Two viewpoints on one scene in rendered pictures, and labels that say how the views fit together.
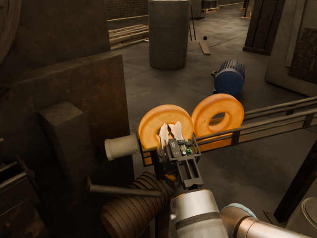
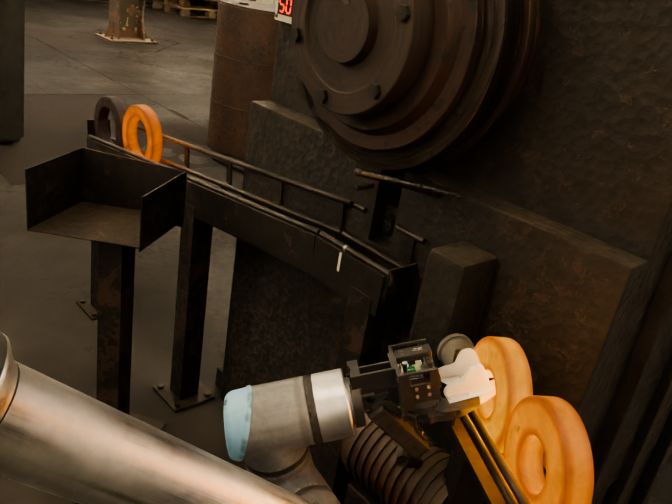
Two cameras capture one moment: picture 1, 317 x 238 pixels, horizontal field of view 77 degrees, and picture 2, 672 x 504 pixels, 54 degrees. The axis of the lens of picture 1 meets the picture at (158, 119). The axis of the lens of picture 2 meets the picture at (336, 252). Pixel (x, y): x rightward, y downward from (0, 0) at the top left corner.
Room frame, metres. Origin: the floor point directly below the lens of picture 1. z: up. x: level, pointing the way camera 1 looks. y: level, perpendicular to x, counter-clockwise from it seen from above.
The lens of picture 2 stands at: (0.23, -0.79, 1.21)
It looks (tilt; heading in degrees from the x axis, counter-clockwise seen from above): 24 degrees down; 92
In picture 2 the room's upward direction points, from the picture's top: 10 degrees clockwise
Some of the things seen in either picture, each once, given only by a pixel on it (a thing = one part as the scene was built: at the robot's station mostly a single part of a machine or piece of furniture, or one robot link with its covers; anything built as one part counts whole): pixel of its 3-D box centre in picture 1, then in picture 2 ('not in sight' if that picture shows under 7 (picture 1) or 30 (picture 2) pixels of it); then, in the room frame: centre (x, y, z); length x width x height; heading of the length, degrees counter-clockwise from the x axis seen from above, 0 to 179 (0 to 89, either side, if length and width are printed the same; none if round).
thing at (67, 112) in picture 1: (71, 147); (449, 313); (0.41, 0.24, 0.68); 0.11 x 0.08 x 0.24; 48
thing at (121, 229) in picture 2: not in sight; (107, 314); (-0.33, 0.52, 0.36); 0.26 x 0.20 x 0.72; 173
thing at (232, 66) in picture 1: (230, 76); not in sight; (2.16, -0.83, 0.17); 0.57 x 0.31 x 0.34; 158
